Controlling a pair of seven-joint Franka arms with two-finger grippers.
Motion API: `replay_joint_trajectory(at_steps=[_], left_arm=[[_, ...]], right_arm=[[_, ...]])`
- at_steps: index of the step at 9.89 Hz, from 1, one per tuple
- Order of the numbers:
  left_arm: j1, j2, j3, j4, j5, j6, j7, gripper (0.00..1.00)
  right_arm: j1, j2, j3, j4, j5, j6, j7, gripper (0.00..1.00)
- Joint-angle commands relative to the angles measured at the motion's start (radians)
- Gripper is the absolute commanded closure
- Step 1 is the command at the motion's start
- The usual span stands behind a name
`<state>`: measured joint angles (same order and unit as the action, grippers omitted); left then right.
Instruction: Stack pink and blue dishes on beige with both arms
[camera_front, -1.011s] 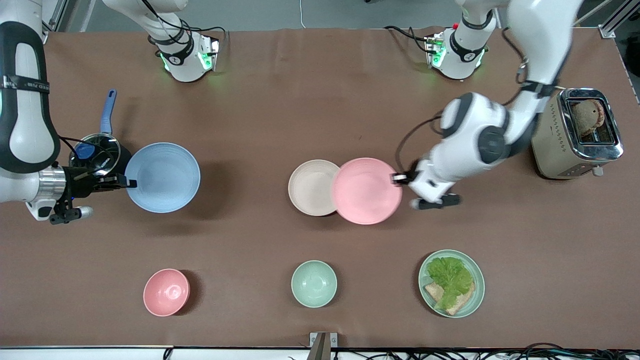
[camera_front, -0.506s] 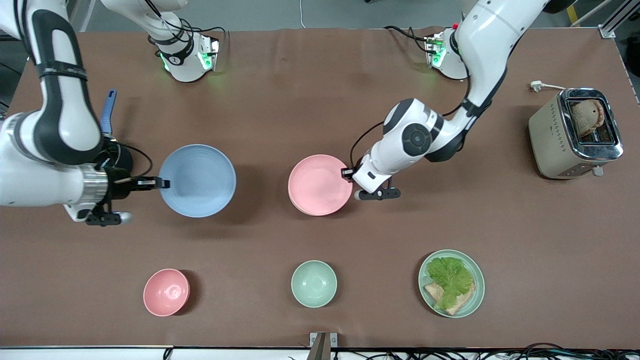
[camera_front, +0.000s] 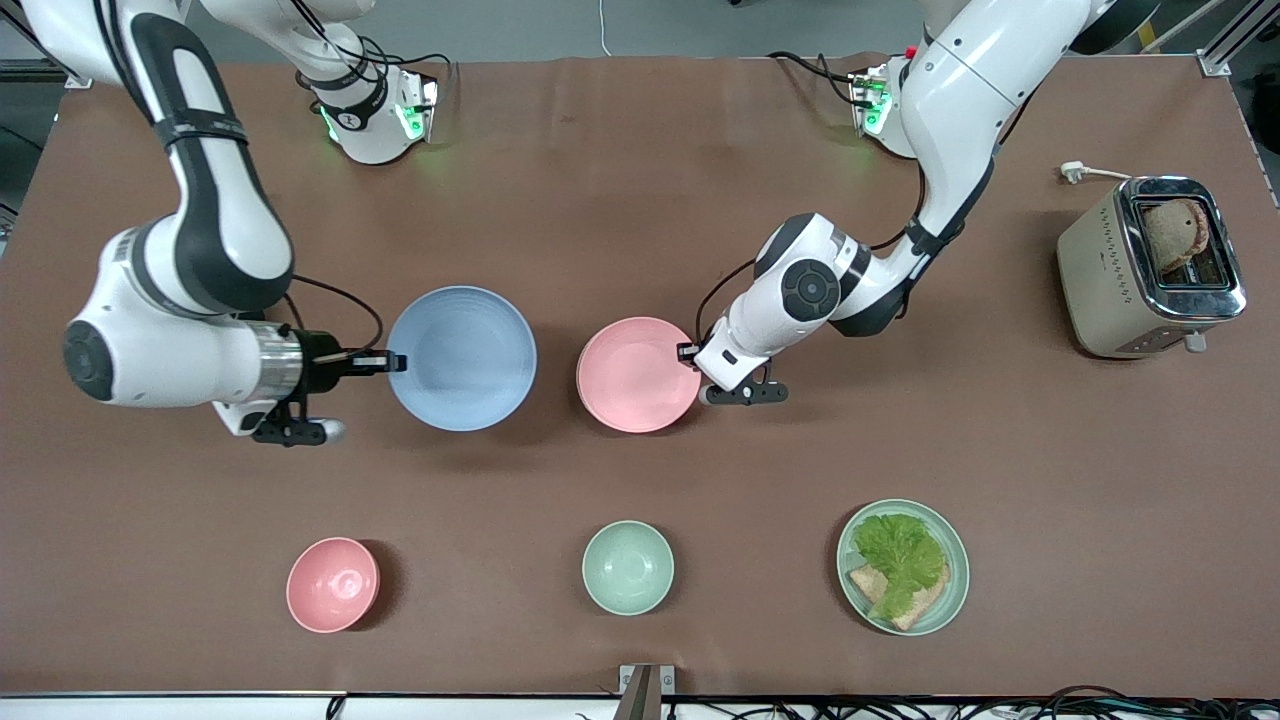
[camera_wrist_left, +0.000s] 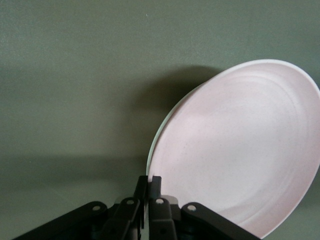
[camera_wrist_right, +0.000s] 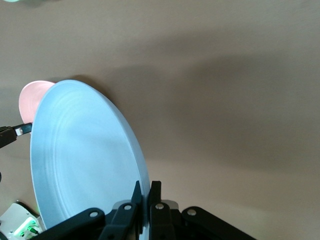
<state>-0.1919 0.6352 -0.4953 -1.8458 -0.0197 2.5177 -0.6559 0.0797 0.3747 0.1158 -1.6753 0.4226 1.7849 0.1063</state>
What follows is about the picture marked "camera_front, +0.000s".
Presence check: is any green plate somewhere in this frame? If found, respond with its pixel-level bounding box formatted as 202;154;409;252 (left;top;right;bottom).
837;499;971;637

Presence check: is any black floor cable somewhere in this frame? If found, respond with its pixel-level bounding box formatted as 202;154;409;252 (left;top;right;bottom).
1040;684;1280;720

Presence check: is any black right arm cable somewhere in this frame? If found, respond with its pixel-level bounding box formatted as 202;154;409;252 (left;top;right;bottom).
288;274;385;353

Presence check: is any aluminium frame profile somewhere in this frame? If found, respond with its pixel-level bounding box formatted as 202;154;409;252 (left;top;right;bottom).
1195;0;1280;76
0;60;91;89

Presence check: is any bread slice on plate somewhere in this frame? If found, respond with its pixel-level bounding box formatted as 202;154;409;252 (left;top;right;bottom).
848;563;952;632

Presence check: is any small pink bowl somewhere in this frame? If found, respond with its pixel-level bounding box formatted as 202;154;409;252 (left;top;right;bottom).
286;537;381;634

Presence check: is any metal table edge bracket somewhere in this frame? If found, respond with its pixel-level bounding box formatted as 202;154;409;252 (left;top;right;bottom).
619;664;676;720

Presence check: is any blue shallow bowl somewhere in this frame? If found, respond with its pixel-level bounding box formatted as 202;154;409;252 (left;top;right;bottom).
386;286;538;432

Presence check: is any beige and chrome toaster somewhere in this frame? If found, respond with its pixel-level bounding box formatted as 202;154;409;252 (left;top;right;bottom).
1057;176;1248;360

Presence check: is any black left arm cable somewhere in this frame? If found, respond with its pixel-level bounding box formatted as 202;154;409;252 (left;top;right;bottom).
694;258;761;343

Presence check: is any green lettuce leaf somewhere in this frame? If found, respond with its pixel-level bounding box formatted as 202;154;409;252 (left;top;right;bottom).
852;513;948;621

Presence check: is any pink shallow bowl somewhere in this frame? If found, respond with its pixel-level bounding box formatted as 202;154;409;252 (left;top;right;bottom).
576;317;703;434

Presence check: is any round bread slice in toaster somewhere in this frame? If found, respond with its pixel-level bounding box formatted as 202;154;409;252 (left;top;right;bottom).
1143;199;1210;276

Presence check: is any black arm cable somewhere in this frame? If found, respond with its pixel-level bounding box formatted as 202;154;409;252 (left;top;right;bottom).
694;258;761;343
288;274;385;353

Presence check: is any small green bowl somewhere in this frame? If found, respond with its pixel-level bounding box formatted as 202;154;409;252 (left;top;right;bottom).
582;520;675;616

